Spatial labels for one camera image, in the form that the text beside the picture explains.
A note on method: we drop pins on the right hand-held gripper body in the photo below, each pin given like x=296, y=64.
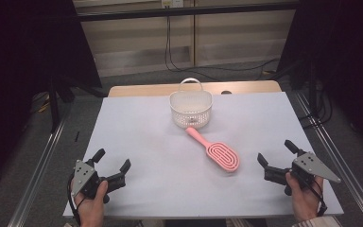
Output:
x=312, y=165

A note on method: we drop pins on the light wooden table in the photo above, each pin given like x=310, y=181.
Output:
x=145, y=90

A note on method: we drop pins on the white perforated plastic basket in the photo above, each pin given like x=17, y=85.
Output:
x=191, y=108

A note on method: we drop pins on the aluminium floor rail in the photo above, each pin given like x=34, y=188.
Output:
x=36, y=176
x=343, y=157

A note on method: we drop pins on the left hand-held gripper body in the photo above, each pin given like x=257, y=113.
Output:
x=82, y=176

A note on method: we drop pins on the black curtain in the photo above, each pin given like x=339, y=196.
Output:
x=28, y=63
x=343, y=56

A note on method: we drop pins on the black horizontal bar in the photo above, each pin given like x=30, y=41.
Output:
x=182, y=12

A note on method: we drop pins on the person's left hand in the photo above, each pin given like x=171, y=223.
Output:
x=89, y=208

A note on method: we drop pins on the white table mat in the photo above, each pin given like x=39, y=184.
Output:
x=157, y=176

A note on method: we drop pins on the white wall power outlet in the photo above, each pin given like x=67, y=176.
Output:
x=172, y=3

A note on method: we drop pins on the person's right hand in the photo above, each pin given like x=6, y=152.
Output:
x=304, y=201

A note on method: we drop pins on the pink hairbrush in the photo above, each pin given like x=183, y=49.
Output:
x=222, y=155

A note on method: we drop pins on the black metal stand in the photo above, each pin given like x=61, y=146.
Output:
x=54, y=104

